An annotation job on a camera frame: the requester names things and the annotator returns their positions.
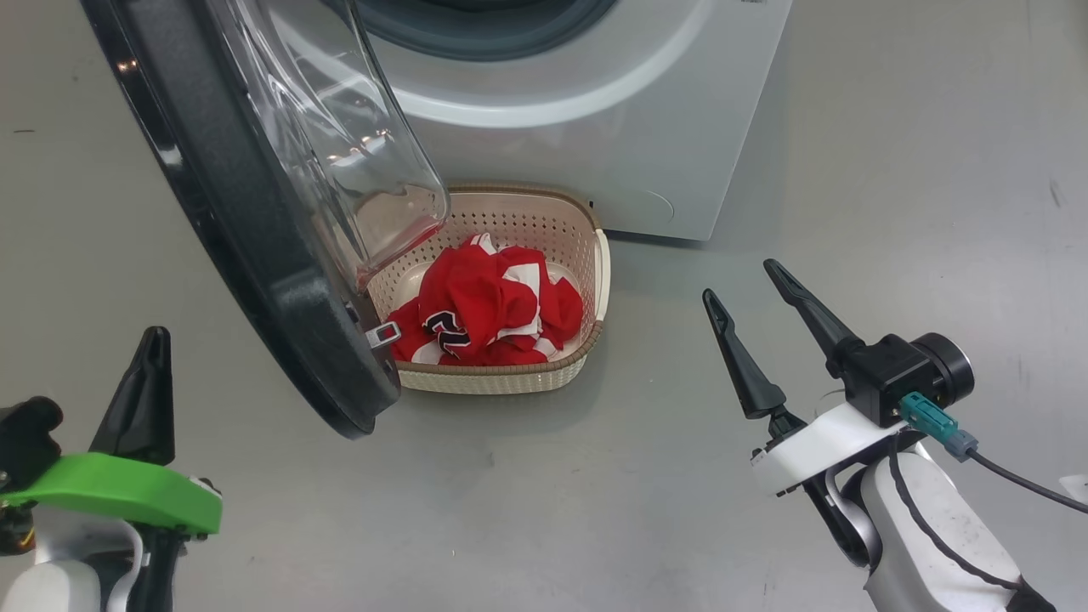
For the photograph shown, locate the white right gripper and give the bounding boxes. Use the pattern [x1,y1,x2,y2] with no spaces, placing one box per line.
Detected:
[702,258,910,499]

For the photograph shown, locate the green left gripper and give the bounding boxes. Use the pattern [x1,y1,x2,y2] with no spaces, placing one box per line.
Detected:
[0,326,224,536]

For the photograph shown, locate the washing machine door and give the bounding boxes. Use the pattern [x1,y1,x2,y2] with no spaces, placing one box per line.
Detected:
[81,0,451,440]

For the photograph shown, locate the red and white jersey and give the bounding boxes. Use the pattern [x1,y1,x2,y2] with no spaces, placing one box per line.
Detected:
[387,232,586,367]

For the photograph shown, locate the cream perforated laundry basket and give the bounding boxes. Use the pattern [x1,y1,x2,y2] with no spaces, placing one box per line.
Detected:
[361,183,613,396]

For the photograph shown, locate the teal cable connector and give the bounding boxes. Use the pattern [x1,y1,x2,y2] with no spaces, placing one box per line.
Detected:
[899,391,980,462]

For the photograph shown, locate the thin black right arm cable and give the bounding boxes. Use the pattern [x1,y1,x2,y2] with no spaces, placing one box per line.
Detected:
[887,450,1029,592]

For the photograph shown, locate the black camera cable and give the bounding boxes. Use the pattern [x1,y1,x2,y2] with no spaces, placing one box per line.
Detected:
[969,449,1088,516]

